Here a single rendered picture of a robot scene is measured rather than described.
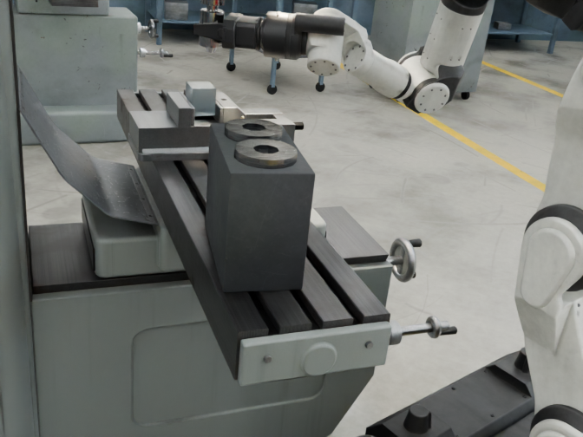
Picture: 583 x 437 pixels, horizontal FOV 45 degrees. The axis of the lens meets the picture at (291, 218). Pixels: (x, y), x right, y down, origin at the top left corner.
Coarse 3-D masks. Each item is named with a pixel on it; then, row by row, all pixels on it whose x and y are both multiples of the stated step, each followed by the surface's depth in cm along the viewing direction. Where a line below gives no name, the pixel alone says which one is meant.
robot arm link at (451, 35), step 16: (448, 16) 140; (464, 16) 139; (480, 16) 140; (432, 32) 146; (448, 32) 142; (464, 32) 142; (432, 48) 146; (448, 48) 144; (464, 48) 145; (400, 64) 155; (432, 64) 148; (448, 64) 147; (448, 80) 147; (416, 96) 148; (432, 96) 149; (448, 96) 150; (432, 112) 152
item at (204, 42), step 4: (200, 16) 139; (204, 16) 138; (208, 16) 138; (200, 20) 139; (204, 20) 139; (208, 20) 138; (212, 20) 138; (216, 20) 139; (220, 20) 139; (200, 36) 141; (200, 40) 141; (204, 40) 140; (208, 40) 140; (212, 40) 140; (216, 40) 140; (200, 44) 141; (204, 44) 141; (208, 44) 140; (212, 44) 140; (216, 44) 141; (220, 44) 142
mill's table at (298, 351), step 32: (128, 96) 189; (160, 96) 200; (128, 128) 178; (192, 160) 150; (160, 192) 141; (192, 192) 141; (192, 224) 122; (192, 256) 118; (320, 256) 116; (320, 288) 107; (352, 288) 108; (224, 320) 101; (256, 320) 97; (288, 320) 98; (320, 320) 99; (352, 320) 100; (384, 320) 102; (224, 352) 102; (256, 352) 95; (288, 352) 96; (320, 352) 98; (352, 352) 101; (384, 352) 103
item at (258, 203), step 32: (224, 128) 112; (256, 128) 112; (224, 160) 100; (256, 160) 97; (288, 160) 99; (224, 192) 100; (256, 192) 97; (288, 192) 98; (224, 224) 100; (256, 224) 99; (288, 224) 100; (224, 256) 101; (256, 256) 101; (288, 256) 102; (224, 288) 102; (256, 288) 104; (288, 288) 105
